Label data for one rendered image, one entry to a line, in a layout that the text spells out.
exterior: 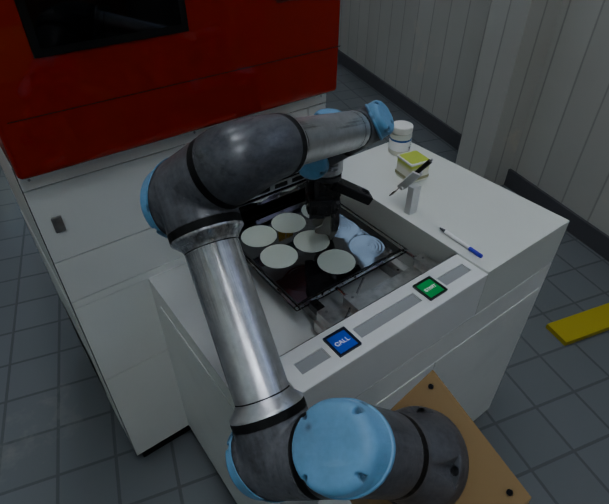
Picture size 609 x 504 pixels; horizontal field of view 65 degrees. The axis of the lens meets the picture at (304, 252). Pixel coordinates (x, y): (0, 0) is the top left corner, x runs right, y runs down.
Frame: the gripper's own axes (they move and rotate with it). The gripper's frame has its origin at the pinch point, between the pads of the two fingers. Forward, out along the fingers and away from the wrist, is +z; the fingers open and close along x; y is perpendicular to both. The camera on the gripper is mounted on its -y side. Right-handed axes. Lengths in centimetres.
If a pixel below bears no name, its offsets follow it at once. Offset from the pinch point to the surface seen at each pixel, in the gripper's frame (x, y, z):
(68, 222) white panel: 6, 64, -16
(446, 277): 25.9, -21.6, -4.3
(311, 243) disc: 1.1, 6.1, 1.3
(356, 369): 45.6, 4.8, -1.0
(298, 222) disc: -9.2, 8.1, 1.3
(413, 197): 1.3, -21.2, -10.9
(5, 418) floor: -20, 124, 91
